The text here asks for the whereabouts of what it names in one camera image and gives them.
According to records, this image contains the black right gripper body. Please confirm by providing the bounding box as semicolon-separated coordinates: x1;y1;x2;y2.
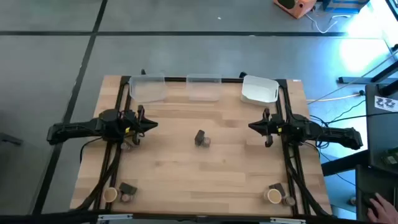
263;108;284;147

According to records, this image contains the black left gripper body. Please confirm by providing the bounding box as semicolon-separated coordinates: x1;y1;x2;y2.
123;105;146;146

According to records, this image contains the dark rectangular spice box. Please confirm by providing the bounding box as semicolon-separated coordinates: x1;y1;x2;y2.
194;129;206;147
268;182;286;195
118;182;138;196

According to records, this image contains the beige-lidded cylindrical spice tube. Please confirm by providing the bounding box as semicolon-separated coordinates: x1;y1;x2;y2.
103;187;119;203
264;188;283;205

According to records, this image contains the white plastic bin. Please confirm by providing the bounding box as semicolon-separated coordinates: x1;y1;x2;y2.
241;75;280;108

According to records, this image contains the clear plastic bin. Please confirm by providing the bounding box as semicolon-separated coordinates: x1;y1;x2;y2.
185;73;222;102
128;73;167;103

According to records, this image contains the black desk leg beam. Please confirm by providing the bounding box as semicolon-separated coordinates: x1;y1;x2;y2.
320;150;369;177

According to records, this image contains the black floor stand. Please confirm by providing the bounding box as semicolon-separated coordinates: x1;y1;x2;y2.
338;60;398;85

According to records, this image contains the low black desk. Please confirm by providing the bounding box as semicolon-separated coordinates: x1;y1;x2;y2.
355;164;398;222

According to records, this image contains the white marker paper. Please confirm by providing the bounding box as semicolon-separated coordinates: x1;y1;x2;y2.
374;95;398;113

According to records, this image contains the orange device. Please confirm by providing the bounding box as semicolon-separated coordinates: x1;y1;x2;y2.
273;0;317;19

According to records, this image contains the black computer mouse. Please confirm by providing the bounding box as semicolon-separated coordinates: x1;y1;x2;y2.
362;192;382;215

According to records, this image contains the green circuit board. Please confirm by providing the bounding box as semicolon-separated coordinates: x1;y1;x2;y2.
381;148;398;166

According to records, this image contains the grey floor object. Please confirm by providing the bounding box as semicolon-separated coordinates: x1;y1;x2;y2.
0;132;24;146

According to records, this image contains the black gantry crossbar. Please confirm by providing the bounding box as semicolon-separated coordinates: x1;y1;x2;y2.
0;210;398;224

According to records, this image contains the blue box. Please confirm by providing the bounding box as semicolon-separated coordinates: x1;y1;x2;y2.
322;0;371;14

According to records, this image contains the person's hand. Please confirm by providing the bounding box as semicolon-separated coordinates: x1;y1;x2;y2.
366;192;398;224

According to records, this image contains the black frame side rail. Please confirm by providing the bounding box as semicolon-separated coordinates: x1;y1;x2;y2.
93;76;131;210
105;91;131;210
276;81;300;216
283;80;312;216

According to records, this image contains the black frame cross rail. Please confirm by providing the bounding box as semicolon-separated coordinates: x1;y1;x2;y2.
123;75;289;85

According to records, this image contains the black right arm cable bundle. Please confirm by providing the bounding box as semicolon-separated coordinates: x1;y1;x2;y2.
287;160;331;217

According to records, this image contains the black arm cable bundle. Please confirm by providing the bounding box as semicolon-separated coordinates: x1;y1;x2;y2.
287;160;331;217
74;144;122;211

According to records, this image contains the black power cable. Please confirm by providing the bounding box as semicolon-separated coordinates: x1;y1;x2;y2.
325;111;398;125

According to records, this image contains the black left arm cable bundle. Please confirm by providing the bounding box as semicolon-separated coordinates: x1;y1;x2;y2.
74;144;122;211

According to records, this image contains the silver metal bracket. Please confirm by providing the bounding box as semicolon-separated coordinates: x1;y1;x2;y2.
269;217;307;224
97;213;134;223

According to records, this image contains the white floor cable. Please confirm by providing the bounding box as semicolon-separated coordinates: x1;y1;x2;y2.
305;12;352;34

